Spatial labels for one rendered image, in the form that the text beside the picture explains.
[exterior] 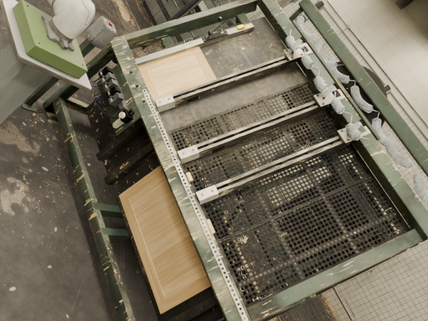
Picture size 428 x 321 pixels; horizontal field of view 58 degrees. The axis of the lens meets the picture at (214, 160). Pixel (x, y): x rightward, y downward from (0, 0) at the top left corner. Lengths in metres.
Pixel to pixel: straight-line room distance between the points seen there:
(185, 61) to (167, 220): 1.17
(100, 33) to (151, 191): 1.15
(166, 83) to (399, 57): 5.54
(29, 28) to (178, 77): 1.05
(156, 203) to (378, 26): 6.18
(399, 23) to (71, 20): 6.51
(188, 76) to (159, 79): 0.21
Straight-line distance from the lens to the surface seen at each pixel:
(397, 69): 7.68
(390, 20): 8.10
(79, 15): 2.38
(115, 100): 2.74
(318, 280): 2.31
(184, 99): 2.71
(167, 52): 3.01
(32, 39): 2.31
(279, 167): 2.46
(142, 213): 2.82
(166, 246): 2.68
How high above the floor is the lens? 1.84
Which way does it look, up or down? 18 degrees down
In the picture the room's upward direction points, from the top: 55 degrees clockwise
